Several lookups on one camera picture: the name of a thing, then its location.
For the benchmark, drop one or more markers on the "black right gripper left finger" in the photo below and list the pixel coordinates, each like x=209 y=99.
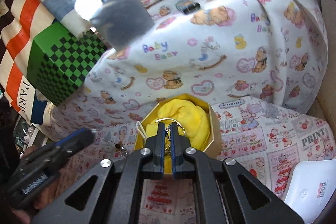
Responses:
x=110 y=192

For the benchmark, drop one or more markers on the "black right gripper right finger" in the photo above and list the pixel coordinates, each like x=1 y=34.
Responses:
x=224 y=191

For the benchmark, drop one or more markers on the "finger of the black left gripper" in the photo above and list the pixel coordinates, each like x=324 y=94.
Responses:
x=77 y=141

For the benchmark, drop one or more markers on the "small silver charm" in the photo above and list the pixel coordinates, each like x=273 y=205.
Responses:
x=124 y=152

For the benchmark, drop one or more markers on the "hexagonal cardboard jewelry box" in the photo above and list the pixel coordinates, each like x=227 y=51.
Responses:
x=214 y=145

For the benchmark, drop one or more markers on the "silver chain jewelry pile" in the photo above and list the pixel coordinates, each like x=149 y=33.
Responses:
x=176 y=129

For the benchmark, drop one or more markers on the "person's left hand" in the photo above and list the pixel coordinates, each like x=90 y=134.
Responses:
x=38 y=203

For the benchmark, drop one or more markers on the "yellow cloth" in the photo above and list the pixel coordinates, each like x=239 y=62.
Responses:
x=193 y=114

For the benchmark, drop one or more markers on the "strawberry print table cloth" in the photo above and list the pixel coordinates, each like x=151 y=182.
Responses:
x=267 y=140

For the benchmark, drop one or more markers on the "green black checkered box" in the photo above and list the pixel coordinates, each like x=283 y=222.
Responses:
x=59 y=61

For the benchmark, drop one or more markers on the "white box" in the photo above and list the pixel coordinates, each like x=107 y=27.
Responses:
x=310 y=187

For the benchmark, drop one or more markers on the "translucent plastic bucket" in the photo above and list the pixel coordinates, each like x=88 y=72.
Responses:
x=119 y=22

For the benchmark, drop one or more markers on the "striped Paris curtain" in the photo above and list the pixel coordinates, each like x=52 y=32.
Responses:
x=21 y=21

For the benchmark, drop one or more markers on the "baby bear print cloth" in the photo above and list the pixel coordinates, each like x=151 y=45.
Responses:
x=275 y=50

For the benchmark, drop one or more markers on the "small black green lighter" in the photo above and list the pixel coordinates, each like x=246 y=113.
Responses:
x=187 y=7

